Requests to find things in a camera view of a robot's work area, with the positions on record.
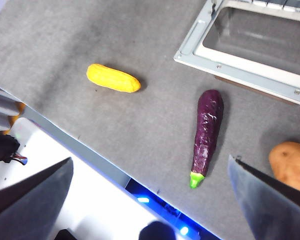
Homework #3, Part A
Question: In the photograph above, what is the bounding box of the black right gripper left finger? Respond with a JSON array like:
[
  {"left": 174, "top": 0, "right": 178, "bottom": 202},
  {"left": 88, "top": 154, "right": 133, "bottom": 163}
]
[{"left": 0, "top": 156, "right": 75, "bottom": 240}]

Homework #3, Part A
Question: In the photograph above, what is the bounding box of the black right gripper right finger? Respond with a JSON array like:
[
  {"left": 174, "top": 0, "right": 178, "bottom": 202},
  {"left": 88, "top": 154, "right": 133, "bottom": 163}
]
[{"left": 227, "top": 154, "right": 300, "bottom": 240}]

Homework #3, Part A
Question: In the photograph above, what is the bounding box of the purple toy eggplant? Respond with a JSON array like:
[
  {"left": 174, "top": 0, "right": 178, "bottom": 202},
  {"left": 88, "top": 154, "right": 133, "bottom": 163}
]
[{"left": 189, "top": 89, "right": 225, "bottom": 190}]

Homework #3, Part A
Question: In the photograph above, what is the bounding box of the oven door with glass window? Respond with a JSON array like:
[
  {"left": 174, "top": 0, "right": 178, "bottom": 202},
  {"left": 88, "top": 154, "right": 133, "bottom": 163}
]
[{"left": 173, "top": 0, "right": 300, "bottom": 109}]

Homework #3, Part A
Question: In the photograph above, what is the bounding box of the brown toy potato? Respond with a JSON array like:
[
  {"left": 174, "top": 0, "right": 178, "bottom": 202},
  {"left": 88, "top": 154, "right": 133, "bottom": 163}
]
[{"left": 268, "top": 141, "right": 300, "bottom": 196}]

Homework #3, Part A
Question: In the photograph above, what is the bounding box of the yellow toy corn cob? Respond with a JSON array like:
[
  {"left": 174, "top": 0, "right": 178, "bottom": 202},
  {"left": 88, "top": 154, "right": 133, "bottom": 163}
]
[{"left": 86, "top": 63, "right": 142, "bottom": 94}]

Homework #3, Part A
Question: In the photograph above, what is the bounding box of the metal wire oven rack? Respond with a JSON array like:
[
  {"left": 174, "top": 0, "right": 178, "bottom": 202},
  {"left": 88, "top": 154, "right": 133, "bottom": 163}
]
[{"left": 249, "top": 0, "right": 300, "bottom": 13}]

